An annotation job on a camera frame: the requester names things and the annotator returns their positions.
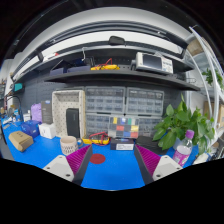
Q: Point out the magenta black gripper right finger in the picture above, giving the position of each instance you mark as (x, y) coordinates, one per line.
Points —
(152, 166)

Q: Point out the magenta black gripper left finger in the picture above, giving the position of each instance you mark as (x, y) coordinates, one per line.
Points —
(72, 167)

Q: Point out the clear bottle purple label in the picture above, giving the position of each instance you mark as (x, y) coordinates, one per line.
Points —
(184, 149)

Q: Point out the patterned ceramic mug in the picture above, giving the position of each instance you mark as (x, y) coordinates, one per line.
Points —
(68, 145)

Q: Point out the red round coaster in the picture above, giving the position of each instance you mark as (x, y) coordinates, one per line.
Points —
(97, 158)

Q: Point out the black flat case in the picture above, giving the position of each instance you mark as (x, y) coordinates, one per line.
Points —
(148, 143)

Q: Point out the blue table mat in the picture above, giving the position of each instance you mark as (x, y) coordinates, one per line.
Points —
(121, 170)

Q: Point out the yellow multimeter on table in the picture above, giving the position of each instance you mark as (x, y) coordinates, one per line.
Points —
(100, 139)

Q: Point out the black box white label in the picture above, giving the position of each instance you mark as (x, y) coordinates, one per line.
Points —
(121, 144)

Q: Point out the small white box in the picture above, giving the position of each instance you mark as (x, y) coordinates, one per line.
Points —
(47, 130)

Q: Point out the green potted plant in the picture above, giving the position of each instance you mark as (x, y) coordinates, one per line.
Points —
(177, 121)

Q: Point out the black rectangular speaker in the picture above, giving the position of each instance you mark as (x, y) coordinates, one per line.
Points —
(72, 122)

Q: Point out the colourful parts organizer box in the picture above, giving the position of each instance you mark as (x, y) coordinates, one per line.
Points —
(123, 127)

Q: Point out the blue plastic box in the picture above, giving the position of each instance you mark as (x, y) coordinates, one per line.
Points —
(31, 127)

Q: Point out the brown cardboard box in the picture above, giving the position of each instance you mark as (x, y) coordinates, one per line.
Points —
(20, 140)

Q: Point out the grey drawer cabinet right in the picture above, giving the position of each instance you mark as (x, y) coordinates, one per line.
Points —
(147, 105)

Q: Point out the grey drawer cabinet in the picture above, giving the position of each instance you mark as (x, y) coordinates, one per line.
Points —
(101, 102)
(147, 105)

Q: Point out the dark grey box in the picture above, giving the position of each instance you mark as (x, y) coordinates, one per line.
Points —
(46, 109)

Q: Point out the beige perforated tray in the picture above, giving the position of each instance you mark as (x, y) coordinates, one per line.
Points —
(62, 101)

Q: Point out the purple bag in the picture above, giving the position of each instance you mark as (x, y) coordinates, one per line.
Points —
(36, 112)

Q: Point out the grey drawer cabinet left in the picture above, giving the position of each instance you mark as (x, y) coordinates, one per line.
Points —
(101, 102)

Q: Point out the white oscilloscope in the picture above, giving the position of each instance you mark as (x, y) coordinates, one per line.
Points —
(152, 62)

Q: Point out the yellow multimeter on shelf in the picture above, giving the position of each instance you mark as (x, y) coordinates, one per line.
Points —
(108, 65)

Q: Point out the black metal shelf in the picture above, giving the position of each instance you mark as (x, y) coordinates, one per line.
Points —
(123, 74)

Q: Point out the white shelving rack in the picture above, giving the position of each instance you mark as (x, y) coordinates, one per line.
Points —
(212, 75)

